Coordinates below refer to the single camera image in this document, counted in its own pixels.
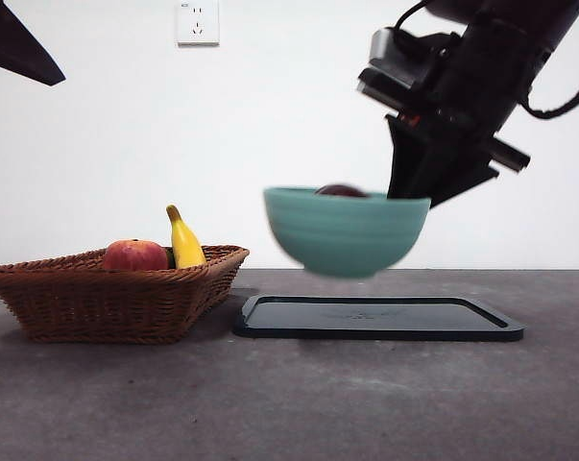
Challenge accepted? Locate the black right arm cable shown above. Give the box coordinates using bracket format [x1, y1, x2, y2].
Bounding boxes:
[521, 0, 579, 120]

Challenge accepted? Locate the right gripper's grey camera box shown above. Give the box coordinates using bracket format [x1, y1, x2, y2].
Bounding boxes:
[355, 27, 463, 114]

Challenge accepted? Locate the dark green rectangular tray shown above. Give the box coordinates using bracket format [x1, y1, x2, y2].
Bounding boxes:
[231, 295, 526, 343]

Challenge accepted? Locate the dark red plum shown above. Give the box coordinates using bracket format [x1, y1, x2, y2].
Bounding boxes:
[314, 183, 370, 199]

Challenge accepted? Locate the yellow banana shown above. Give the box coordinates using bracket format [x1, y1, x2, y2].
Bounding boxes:
[165, 205, 207, 270]

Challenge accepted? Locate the white wall socket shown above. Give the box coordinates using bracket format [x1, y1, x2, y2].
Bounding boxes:
[176, 1, 221, 48]

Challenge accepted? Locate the teal ceramic bowl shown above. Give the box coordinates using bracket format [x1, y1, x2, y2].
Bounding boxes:
[262, 186, 432, 279]

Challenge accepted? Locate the brown wicker basket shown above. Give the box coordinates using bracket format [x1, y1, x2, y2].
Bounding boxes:
[0, 245, 251, 345]

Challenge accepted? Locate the red orange peach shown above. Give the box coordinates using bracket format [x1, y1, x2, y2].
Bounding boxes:
[101, 238, 169, 272]

